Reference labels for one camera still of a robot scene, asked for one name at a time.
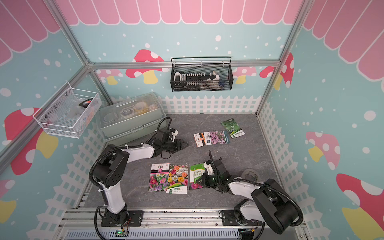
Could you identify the roll of clear tape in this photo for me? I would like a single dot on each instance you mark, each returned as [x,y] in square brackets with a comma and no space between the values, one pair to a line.
[250,175]

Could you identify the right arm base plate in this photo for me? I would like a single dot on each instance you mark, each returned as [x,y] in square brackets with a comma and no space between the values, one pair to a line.
[234,218]

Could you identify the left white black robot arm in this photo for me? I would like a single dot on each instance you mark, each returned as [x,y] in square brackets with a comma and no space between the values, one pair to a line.
[108,170]

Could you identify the dark green vegetable seed packet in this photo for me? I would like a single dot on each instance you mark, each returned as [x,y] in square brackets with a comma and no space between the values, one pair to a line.
[233,128]

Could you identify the mixed rose flower seed packet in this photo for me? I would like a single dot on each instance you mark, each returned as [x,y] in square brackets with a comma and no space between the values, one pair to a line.
[178,180]

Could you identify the translucent green plastic storage box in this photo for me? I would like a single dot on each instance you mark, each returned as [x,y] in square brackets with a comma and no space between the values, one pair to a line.
[129,120]

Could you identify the black wire wall basket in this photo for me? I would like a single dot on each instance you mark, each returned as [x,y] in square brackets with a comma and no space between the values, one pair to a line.
[215,65]

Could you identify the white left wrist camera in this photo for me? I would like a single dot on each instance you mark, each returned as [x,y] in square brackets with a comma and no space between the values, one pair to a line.
[172,134]

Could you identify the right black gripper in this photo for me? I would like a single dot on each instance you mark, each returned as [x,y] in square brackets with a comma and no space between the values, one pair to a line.
[204,180]

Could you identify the pink aster flower seed packet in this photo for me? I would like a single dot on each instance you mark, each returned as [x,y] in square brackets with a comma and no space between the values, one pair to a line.
[159,177]

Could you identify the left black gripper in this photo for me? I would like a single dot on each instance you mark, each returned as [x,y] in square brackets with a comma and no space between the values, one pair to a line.
[178,147]

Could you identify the orange black seed packet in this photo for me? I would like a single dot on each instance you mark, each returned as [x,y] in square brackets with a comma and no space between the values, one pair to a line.
[203,139]

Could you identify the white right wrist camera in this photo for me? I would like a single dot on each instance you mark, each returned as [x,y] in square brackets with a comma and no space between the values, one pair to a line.
[209,169]

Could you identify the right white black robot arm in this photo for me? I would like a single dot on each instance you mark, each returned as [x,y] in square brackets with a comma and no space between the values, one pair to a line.
[264,203]

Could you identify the white wire wall basket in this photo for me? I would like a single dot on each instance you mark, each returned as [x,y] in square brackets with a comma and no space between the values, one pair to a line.
[62,116]

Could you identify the small circuit board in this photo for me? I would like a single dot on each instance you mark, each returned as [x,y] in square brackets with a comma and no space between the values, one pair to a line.
[121,234]

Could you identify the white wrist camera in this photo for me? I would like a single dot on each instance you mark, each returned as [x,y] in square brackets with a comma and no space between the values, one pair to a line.
[209,169]
[172,134]

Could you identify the white black tool in basket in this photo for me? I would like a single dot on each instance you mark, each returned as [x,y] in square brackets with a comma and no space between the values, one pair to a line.
[194,81]

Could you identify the green white seed packet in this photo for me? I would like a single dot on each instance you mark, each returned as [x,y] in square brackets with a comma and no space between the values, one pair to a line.
[196,173]

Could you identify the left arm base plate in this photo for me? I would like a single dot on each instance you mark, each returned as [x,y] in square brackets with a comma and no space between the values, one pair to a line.
[124,218]

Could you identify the black red tape measure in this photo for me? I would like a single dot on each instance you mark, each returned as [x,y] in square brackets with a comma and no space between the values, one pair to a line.
[85,103]

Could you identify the purple flower seed packet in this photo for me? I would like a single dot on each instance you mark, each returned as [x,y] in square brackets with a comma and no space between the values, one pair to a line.
[219,137]

